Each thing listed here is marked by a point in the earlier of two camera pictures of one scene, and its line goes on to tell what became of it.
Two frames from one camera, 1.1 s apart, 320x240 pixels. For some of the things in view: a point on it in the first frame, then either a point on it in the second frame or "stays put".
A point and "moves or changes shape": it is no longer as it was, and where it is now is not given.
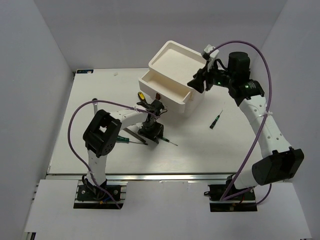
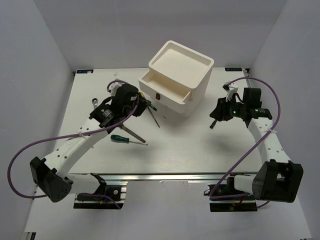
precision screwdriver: (212, 125) stays put
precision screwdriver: (167, 140) moves or changes shape
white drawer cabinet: (169, 71) stays put
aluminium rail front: (143, 177) stays put
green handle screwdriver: (127, 140) stays put
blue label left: (84, 71) stays put
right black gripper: (197, 83) to (220, 112)
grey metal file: (135, 134) stays put
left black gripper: (159, 128) to (143, 104)
